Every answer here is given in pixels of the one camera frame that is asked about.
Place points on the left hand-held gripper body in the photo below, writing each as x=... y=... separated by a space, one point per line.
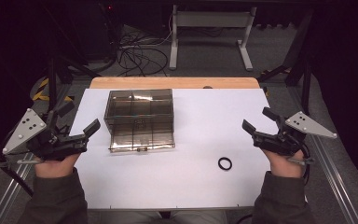
x=24 y=130

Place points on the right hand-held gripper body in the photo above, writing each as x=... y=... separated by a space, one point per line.
x=307 y=126

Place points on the clear brown plastic drawer box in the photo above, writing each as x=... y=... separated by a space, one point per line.
x=140 y=119

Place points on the person's right hand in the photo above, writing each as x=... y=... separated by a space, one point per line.
x=286 y=166

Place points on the person's left hand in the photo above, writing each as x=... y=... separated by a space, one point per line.
x=56 y=168

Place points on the black tripod stand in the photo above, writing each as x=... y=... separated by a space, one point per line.
x=52 y=81

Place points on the yellow black hazard tape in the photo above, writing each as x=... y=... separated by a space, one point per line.
x=40 y=90

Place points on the black metal stand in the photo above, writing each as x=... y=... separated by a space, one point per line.
x=304 y=77

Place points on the white table mat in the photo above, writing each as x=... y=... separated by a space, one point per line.
x=199 y=140

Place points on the black computer case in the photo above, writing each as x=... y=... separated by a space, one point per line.
x=101 y=31

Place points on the aluminium floor rail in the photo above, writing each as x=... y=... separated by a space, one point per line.
x=335 y=183
x=11 y=189

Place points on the white metal desk frame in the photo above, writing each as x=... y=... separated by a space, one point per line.
x=211 y=18

